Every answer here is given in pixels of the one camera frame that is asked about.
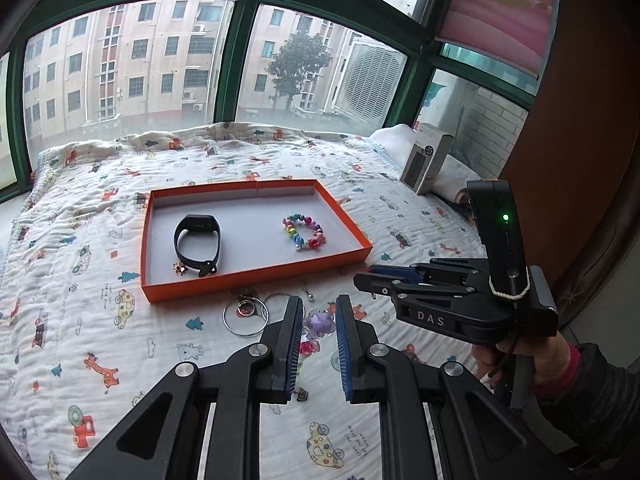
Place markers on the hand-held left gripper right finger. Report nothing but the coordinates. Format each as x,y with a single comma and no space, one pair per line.
344,345

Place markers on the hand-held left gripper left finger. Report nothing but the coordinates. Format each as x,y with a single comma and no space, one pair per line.
295,345

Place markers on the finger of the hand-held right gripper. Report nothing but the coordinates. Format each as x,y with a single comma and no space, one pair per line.
395,272
384,290

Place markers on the orange cardboard tray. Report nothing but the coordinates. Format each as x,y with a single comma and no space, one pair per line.
250,230

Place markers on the black smart band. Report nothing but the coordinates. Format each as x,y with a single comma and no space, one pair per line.
200,221

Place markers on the person's right forearm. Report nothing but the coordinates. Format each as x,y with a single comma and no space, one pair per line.
600,400

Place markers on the person's right hand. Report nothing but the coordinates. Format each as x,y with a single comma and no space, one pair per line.
550,355

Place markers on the small silver bangle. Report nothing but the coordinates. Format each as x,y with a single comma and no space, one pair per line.
272,296

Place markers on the large silver bangle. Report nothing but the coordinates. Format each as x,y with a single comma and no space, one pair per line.
224,316

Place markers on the white and grey box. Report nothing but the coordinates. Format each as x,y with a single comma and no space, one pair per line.
425,170

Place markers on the outdoor air conditioner unit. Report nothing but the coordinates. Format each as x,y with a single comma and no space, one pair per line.
367,80

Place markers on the green tree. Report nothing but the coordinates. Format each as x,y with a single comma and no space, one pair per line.
297,67

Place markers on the brown wooden cabinet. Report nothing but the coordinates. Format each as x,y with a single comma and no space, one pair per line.
590,110

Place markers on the pink striped curtain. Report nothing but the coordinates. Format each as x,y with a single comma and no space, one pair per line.
500,10

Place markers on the beige apartment building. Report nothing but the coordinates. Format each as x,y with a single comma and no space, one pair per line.
150,60

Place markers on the green window frame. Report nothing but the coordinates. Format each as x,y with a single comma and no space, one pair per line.
235,60

